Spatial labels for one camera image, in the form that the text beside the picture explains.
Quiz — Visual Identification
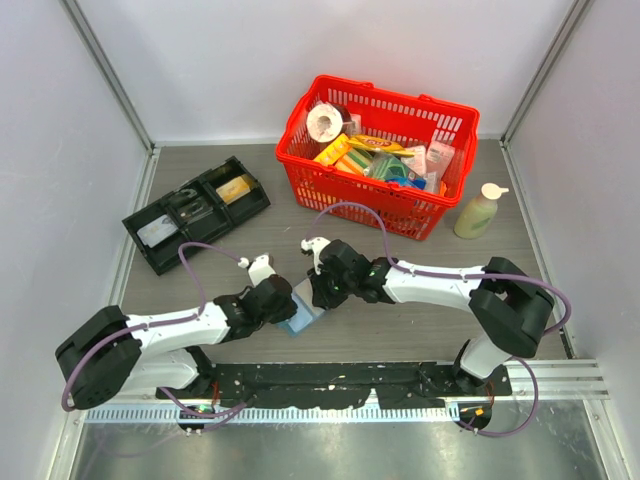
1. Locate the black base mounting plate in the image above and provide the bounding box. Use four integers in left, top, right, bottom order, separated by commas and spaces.
171, 362, 512, 410

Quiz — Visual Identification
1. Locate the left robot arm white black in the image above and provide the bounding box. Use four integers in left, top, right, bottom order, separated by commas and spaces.
55, 274, 298, 412

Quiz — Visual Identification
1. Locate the yellow orange box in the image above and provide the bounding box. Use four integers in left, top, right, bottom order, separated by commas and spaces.
314, 134, 373, 175

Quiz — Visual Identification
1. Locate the white tape roll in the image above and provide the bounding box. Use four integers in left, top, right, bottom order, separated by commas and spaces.
306, 103, 349, 143

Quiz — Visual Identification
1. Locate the white slotted cable duct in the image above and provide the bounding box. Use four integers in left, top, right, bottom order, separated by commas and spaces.
84, 403, 460, 425

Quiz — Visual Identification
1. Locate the red plastic shopping basket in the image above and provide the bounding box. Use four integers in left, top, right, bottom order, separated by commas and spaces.
275, 75, 480, 240

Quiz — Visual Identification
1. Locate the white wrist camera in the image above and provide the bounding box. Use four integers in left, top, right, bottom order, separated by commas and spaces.
300, 237, 331, 275
237, 253, 276, 286

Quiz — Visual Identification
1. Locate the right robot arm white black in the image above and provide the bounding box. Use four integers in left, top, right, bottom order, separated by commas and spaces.
301, 237, 555, 395

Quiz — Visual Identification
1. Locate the white card in tray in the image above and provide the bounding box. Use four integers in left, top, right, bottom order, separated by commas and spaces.
137, 215, 178, 248

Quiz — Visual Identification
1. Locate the blue leather card holder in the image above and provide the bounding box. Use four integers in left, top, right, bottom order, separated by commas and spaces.
277, 279, 326, 337

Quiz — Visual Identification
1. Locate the green patterned packet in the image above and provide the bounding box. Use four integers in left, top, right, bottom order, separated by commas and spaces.
364, 152, 427, 190

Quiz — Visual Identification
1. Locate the pink white packet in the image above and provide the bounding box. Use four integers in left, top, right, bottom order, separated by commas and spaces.
425, 141, 456, 176

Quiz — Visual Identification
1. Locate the dark brown credit card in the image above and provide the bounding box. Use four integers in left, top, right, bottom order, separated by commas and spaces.
175, 197, 213, 224

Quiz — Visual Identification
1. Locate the green lotion bottle white cap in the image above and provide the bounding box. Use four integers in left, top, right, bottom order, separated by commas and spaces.
454, 183, 510, 239

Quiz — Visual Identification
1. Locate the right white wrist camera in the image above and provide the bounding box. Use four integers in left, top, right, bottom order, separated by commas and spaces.
300, 237, 331, 275

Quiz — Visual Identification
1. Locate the black compartment tray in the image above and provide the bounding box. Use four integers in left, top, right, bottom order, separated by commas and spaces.
122, 156, 270, 276

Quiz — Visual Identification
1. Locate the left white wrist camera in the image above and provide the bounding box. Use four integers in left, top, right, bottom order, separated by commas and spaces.
237, 253, 276, 286

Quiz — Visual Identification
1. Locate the aluminium frame rail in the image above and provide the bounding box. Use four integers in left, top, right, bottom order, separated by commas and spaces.
62, 357, 611, 404

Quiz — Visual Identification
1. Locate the yellow chips bag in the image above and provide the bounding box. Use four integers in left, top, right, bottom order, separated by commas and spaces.
347, 134, 414, 157

